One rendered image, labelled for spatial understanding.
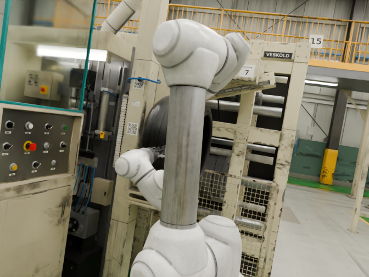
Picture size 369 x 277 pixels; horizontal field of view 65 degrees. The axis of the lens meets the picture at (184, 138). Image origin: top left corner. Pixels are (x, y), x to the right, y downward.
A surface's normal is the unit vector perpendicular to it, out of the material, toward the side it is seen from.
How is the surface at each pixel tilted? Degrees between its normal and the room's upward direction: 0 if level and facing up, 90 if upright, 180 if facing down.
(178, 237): 50
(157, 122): 68
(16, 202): 90
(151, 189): 99
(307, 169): 90
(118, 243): 90
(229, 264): 85
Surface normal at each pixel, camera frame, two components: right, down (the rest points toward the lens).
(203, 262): 0.80, -0.04
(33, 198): 0.94, 0.16
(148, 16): -0.31, 0.00
